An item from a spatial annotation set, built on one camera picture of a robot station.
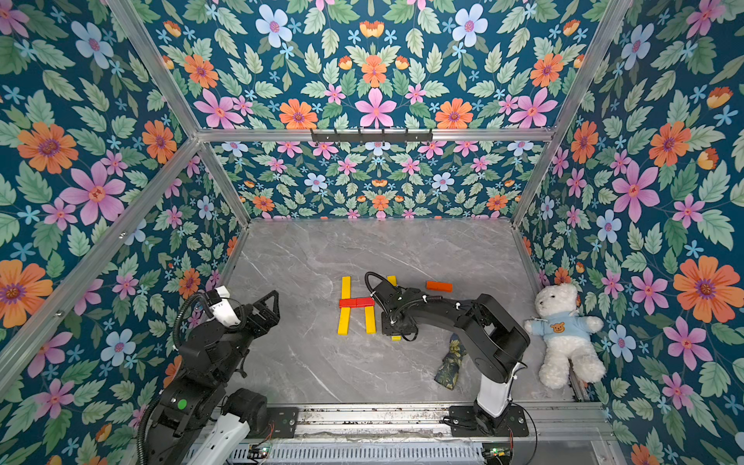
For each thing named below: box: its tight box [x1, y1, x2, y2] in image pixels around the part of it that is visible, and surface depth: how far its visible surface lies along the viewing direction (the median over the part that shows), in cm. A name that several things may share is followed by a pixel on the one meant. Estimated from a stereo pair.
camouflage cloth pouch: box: [434, 333, 467, 391], surface depth 82 cm
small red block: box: [350, 297, 375, 309], surface depth 98 cm
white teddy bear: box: [524, 282, 606, 390], surface depth 82 cm
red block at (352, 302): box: [339, 297, 366, 309], surface depth 98 cm
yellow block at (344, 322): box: [337, 307, 351, 337], surface depth 93 cm
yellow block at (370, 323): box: [364, 306, 377, 336], surface depth 93 cm
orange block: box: [425, 280, 455, 293], surface depth 102 cm
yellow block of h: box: [341, 276, 352, 300], surface depth 101 cm
